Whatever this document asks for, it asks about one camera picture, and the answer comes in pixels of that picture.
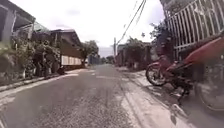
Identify utility pole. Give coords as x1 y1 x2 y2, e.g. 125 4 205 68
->
113 36 118 64

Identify distant building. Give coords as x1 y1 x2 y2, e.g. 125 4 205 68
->
88 54 102 66

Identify tree with dense crown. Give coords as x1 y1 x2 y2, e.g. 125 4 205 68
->
125 36 146 70

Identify grey concrete road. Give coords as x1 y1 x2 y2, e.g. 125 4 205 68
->
0 63 224 128

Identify green bushes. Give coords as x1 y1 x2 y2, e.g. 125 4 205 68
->
0 35 63 84

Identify raised kerb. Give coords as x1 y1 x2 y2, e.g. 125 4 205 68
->
0 72 64 93

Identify white metal gate fence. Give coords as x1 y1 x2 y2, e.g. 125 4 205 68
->
160 0 224 61

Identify large red motorcycle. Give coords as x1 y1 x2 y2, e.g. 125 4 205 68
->
168 37 224 113

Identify building with grey roof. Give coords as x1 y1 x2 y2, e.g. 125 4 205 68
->
0 0 37 44

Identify reddish wall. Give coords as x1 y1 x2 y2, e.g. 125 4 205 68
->
115 42 160 71

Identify brown house with pale wall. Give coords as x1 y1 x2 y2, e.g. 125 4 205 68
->
32 22 84 71

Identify overhead wires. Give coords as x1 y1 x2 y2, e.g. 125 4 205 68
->
116 0 148 44

